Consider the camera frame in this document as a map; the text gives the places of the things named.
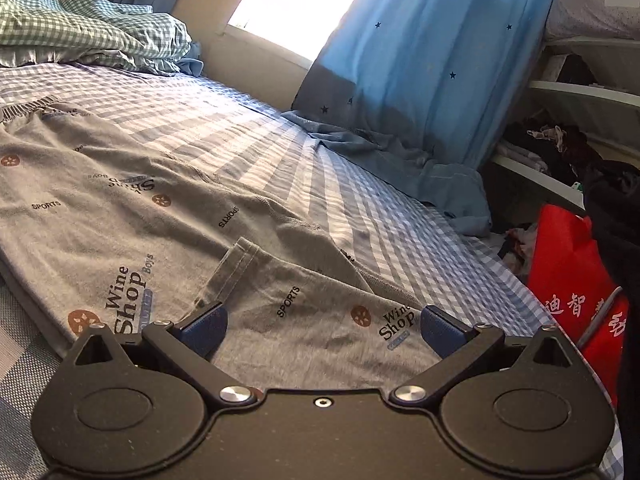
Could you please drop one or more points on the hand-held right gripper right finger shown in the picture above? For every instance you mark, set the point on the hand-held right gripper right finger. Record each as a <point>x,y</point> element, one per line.
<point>440,331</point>

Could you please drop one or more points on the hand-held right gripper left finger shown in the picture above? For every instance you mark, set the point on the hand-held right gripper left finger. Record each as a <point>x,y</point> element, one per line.
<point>206,331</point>

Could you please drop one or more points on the grey printed pants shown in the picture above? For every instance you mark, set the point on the grey printed pants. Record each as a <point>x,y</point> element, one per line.
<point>100,210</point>

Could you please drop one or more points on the small crumpled cloth pile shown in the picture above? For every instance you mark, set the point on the small crumpled cloth pile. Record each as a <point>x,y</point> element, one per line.
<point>517,250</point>

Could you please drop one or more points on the red shopping bag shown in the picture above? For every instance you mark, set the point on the red shopping bag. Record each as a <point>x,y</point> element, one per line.
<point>560,270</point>

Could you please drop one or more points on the blue-grey cloth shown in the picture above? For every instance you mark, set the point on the blue-grey cloth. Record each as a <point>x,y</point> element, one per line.
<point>450,185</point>

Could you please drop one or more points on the blue checked bed sheet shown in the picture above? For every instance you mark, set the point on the blue checked bed sheet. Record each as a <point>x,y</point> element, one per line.
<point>250,125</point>

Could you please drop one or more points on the pile of dark clothes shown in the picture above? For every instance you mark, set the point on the pile of dark clothes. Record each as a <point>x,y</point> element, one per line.
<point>560,145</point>

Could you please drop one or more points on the blue star curtain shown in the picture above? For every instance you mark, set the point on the blue star curtain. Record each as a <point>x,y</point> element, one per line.
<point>425,60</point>

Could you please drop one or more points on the white shelf unit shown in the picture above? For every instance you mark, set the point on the white shelf unit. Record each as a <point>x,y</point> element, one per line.
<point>575,92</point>

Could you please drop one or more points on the green checked quilt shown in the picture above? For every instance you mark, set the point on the green checked quilt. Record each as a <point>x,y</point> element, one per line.
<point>100,25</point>

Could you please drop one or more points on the bright window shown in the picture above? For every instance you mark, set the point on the bright window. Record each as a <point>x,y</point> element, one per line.
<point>300,0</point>

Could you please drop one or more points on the pale dotted bedding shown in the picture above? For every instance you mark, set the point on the pale dotted bedding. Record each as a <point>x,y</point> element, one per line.
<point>590,5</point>

